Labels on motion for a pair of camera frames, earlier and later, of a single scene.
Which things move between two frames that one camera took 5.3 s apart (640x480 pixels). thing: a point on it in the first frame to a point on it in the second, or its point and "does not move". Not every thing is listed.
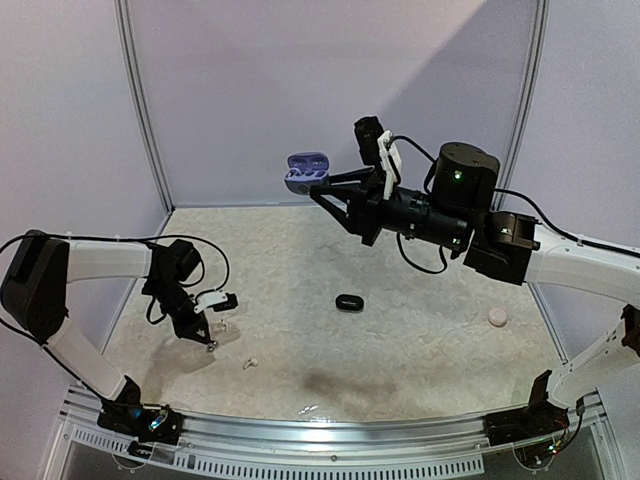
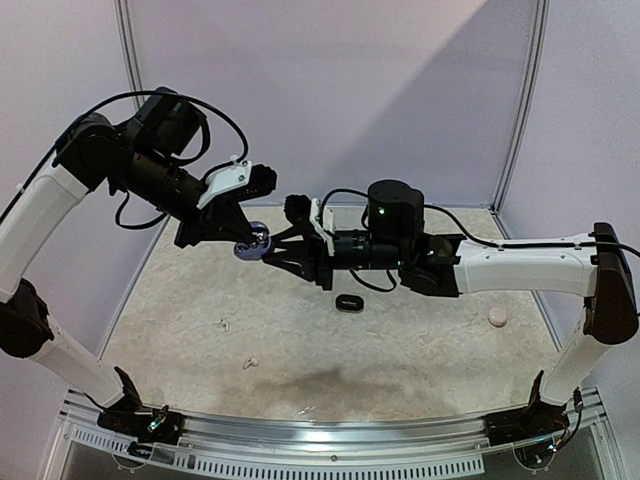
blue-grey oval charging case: (305, 170) to (254, 251)
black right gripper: (365, 209) to (320, 258)
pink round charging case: (497, 317) does not move
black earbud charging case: (353, 304) does not move
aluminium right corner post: (528, 96) does not move
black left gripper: (201, 322) to (223, 220)
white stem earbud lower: (251, 361) does not move
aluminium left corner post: (123, 13) does not move
